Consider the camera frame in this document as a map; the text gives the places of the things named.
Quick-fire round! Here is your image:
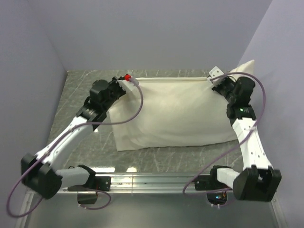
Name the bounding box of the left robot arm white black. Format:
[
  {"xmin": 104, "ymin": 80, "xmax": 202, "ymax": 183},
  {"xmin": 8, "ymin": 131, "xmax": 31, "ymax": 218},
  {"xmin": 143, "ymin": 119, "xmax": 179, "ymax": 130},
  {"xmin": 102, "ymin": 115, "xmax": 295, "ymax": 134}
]
[{"xmin": 21, "ymin": 77, "xmax": 126, "ymax": 199}]

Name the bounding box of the cream pillowcase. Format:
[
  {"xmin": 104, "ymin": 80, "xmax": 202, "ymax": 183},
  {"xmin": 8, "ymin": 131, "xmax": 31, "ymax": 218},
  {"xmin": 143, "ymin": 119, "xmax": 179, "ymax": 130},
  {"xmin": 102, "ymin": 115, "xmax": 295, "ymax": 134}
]
[{"xmin": 108, "ymin": 59, "xmax": 256, "ymax": 152}]

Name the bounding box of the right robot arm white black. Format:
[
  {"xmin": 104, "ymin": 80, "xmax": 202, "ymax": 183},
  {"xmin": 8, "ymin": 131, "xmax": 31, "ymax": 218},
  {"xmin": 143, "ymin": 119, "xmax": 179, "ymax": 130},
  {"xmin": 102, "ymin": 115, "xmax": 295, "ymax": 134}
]
[{"xmin": 209, "ymin": 73, "xmax": 282, "ymax": 202}]

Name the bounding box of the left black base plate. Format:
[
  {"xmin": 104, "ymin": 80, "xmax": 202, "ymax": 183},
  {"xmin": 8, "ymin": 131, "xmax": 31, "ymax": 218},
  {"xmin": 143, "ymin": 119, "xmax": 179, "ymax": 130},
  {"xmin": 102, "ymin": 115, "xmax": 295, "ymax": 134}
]
[{"xmin": 67, "ymin": 176, "xmax": 111, "ymax": 191}]

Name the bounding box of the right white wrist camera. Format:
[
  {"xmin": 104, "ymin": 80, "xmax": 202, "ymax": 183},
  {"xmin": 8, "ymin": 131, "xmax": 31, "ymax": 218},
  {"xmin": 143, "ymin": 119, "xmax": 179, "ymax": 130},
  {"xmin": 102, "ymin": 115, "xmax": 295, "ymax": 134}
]
[{"xmin": 207, "ymin": 66, "xmax": 224, "ymax": 87}]

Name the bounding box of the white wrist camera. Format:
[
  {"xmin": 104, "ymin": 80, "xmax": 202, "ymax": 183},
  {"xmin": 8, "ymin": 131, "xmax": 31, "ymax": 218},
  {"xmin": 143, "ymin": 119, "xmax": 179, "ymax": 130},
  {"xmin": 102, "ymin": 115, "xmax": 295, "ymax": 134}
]
[
  {"xmin": 207, "ymin": 66, "xmax": 224, "ymax": 87},
  {"xmin": 118, "ymin": 74, "xmax": 139, "ymax": 93}
]

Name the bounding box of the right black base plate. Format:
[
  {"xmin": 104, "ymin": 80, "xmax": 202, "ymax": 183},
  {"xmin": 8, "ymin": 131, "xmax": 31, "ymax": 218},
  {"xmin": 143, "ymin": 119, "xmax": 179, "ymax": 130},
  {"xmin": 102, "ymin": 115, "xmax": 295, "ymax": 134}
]
[{"xmin": 191, "ymin": 175, "xmax": 235, "ymax": 191}]

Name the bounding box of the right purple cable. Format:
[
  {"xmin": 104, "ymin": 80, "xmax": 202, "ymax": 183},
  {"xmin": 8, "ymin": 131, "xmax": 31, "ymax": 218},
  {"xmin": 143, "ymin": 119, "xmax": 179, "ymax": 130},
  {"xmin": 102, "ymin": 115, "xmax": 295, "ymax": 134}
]
[{"xmin": 182, "ymin": 73, "xmax": 266, "ymax": 206}]

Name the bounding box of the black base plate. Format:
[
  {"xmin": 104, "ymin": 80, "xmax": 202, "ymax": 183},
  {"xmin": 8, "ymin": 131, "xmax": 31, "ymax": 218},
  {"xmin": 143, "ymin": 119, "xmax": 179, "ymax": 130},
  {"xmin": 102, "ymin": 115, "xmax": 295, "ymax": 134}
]
[
  {"xmin": 67, "ymin": 176, "xmax": 111, "ymax": 191},
  {"xmin": 191, "ymin": 175, "xmax": 235, "ymax": 191}
]

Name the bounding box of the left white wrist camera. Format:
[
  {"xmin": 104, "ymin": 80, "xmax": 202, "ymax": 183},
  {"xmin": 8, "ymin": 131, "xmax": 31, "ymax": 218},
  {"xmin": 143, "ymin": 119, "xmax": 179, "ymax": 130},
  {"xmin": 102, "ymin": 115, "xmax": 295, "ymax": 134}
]
[{"xmin": 118, "ymin": 74, "xmax": 139, "ymax": 93}]

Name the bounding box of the aluminium front rail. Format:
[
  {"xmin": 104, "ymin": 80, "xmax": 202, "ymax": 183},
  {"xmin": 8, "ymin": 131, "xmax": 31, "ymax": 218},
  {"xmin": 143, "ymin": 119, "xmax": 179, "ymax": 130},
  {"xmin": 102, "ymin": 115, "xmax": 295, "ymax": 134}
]
[{"xmin": 27, "ymin": 173, "xmax": 277, "ymax": 193}]

